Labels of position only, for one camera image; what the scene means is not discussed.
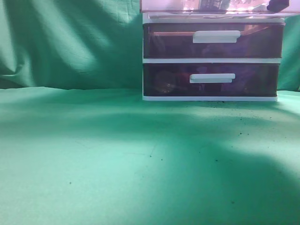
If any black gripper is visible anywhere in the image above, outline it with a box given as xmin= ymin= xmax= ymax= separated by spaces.
xmin=267 ymin=0 xmax=289 ymax=12

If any green cloth backdrop and cover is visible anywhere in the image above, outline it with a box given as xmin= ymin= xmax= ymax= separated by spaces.
xmin=0 ymin=0 xmax=300 ymax=225

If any white plastic drawer cabinet frame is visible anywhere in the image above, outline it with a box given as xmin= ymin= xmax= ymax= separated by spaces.
xmin=142 ymin=13 xmax=285 ymax=101

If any translucent purple drawer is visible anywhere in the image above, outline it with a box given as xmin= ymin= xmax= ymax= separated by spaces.
xmin=143 ymin=63 xmax=279 ymax=97
xmin=140 ymin=0 xmax=300 ymax=17
xmin=143 ymin=23 xmax=284 ymax=59

